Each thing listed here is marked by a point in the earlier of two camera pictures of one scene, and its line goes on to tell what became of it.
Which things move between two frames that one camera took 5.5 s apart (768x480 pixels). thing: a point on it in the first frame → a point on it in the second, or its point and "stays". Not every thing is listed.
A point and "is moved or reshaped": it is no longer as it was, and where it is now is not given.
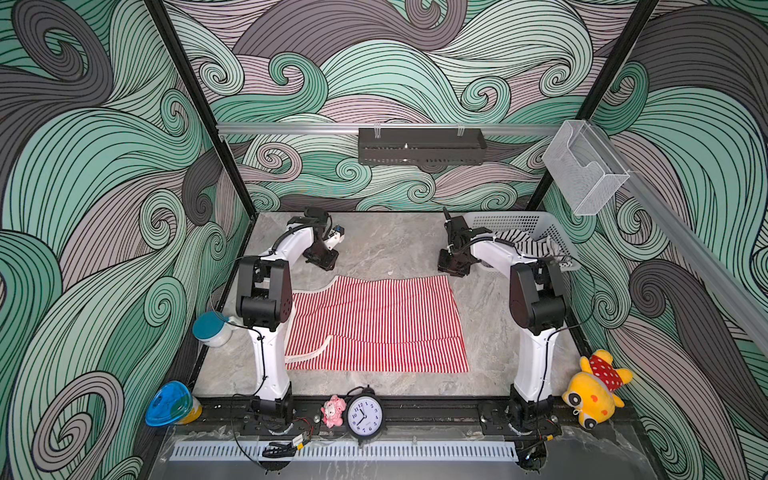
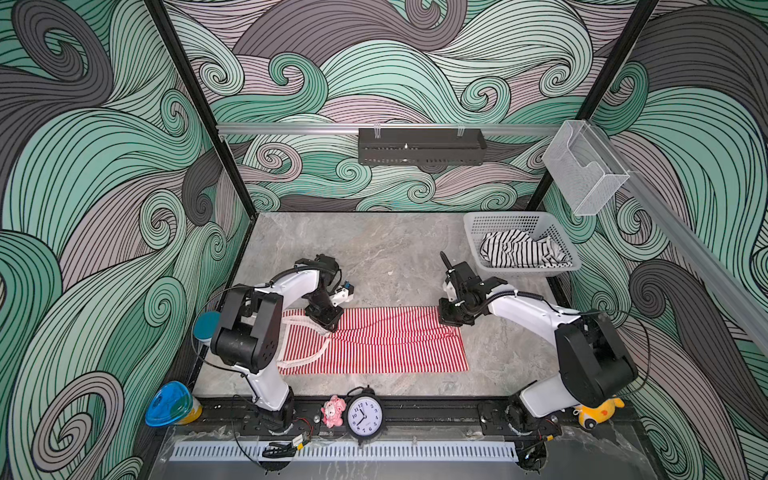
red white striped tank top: x=377 y=323 is moved or reshaped
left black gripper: x=327 y=263 → x=328 y=321
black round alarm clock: x=365 y=413 stays
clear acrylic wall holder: x=585 y=169 stays
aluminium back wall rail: x=251 y=130 stays
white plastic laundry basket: x=538 y=226 stays
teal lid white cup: x=213 y=328 stays
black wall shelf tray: x=421 y=146 stays
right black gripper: x=444 y=268 → x=444 y=316
